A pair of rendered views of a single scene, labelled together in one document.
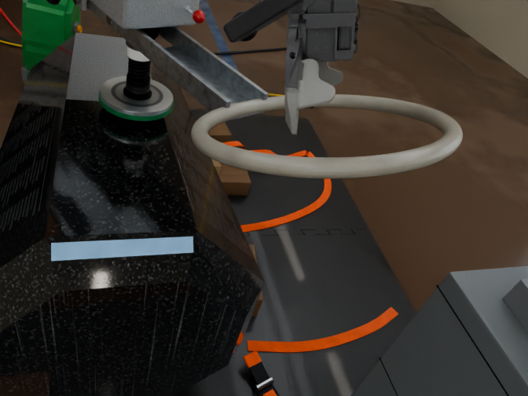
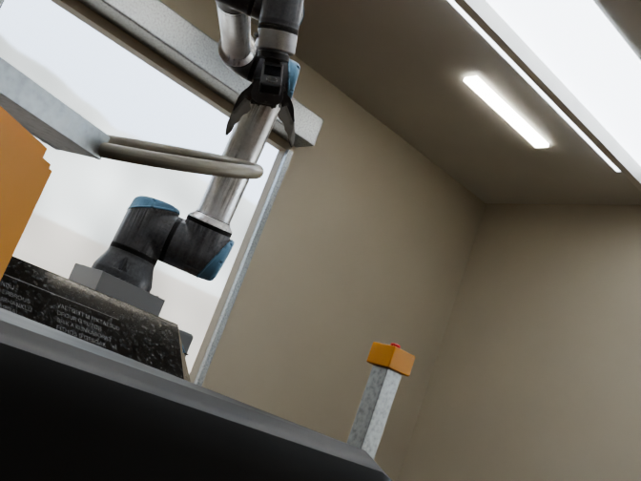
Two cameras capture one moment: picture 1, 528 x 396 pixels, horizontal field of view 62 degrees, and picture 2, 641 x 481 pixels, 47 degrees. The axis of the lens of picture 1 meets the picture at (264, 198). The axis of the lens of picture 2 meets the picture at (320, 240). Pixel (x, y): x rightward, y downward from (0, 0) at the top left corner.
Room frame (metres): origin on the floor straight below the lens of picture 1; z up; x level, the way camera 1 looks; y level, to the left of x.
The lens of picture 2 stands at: (0.64, 1.57, 0.74)
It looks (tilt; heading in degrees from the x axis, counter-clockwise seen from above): 13 degrees up; 259
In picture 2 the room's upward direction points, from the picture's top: 20 degrees clockwise
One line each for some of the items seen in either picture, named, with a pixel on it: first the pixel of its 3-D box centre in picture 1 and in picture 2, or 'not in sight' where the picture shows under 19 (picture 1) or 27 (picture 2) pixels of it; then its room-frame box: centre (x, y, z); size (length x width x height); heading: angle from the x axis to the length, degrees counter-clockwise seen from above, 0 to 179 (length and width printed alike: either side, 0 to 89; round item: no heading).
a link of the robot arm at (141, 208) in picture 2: not in sight; (149, 227); (0.72, -0.75, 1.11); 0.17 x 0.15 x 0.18; 174
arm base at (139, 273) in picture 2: not in sight; (127, 266); (0.73, -0.76, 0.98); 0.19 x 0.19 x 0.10
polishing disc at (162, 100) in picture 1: (137, 95); not in sight; (1.15, 0.46, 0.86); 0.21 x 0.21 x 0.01
